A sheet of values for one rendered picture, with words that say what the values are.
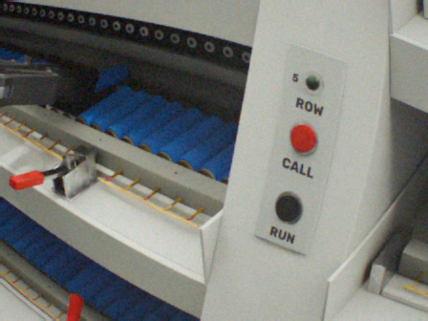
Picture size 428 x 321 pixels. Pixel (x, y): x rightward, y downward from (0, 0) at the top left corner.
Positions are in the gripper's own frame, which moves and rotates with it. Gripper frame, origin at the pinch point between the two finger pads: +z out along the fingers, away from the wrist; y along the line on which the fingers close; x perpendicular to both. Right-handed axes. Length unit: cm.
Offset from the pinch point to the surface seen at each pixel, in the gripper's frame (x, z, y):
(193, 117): 0.2, 6.9, -10.8
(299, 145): -2.6, -6.5, -27.8
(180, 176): 3.4, 0.0, -15.9
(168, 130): 1.5, 4.3, -10.6
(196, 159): 2.4, 2.9, -14.9
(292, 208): 1.1, -6.0, -28.3
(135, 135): 2.5, 2.7, -8.6
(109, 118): 2.2, 3.3, -4.7
